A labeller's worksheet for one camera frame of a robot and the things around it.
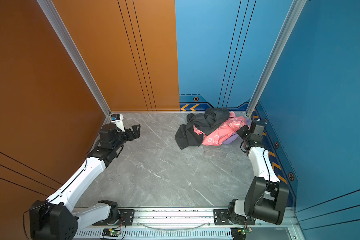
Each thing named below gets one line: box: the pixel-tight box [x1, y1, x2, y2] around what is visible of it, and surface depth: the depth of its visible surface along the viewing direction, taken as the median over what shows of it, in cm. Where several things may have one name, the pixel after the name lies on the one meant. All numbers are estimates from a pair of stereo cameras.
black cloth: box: [175, 107, 230, 150], surface depth 102 cm
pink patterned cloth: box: [193, 111, 250, 146], surface depth 94 cm
